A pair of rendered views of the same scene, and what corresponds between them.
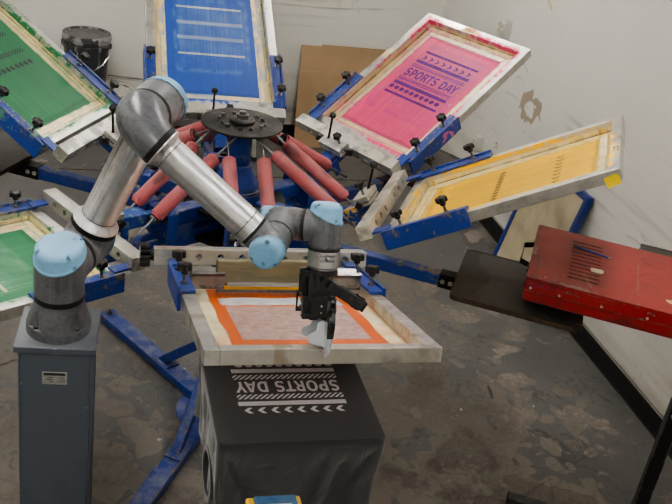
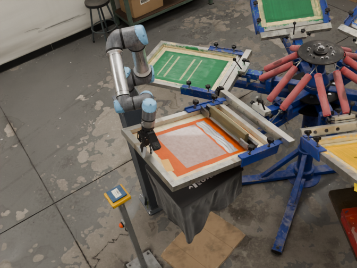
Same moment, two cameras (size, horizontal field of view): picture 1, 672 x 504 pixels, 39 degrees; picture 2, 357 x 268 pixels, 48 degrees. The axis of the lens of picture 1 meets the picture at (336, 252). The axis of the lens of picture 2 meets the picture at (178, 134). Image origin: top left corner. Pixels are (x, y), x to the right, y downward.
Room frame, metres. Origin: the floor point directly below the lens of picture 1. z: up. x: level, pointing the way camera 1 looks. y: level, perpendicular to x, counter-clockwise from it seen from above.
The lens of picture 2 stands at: (1.81, -1.62, 2.94)
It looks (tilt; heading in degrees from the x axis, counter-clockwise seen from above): 44 degrees down; 80
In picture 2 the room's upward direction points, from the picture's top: 10 degrees counter-clockwise
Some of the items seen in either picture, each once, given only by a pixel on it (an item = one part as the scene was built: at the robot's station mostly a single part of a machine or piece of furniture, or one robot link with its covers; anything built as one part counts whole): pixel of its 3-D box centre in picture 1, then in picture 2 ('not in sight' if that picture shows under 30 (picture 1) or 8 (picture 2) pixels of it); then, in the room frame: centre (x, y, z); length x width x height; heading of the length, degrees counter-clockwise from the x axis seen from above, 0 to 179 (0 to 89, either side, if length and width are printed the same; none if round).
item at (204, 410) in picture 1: (216, 432); not in sight; (2.11, 0.25, 0.79); 0.46 x 0.09 x 0.33; 18
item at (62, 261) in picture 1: (61, 265); (124, 78); (1.90, 0.63, 1.37); 0.13 x 0.12 x 0.14; 174
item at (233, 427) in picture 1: (287, 385); (193, 166); (2.16, 0.07, 0.95); 0.48 x 0.44 x 0.01; 18
